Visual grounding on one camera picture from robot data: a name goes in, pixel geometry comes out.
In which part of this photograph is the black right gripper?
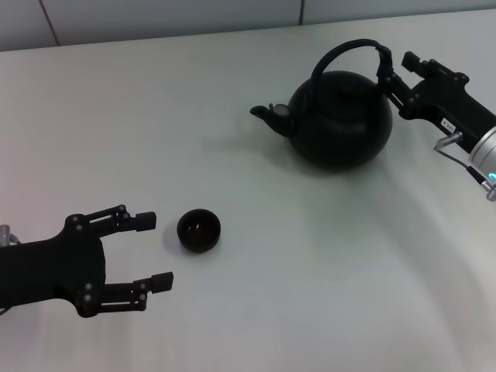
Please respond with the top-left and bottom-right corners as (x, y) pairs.
(377, 50), (496, 154)

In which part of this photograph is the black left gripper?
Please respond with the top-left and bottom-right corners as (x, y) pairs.
(0, 204), (174, 319)

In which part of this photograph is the small dark teacup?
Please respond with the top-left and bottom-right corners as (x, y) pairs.
(176, 208), (222, 254)

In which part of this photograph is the black round teapot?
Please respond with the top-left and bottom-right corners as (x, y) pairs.
(250, 38), (394, 176)

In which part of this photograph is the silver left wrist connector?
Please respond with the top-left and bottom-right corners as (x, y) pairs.
(0, 224), (19, 246)

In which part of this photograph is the thin right wrist cable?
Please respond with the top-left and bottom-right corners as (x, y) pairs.
(437, 148), (496, 202)

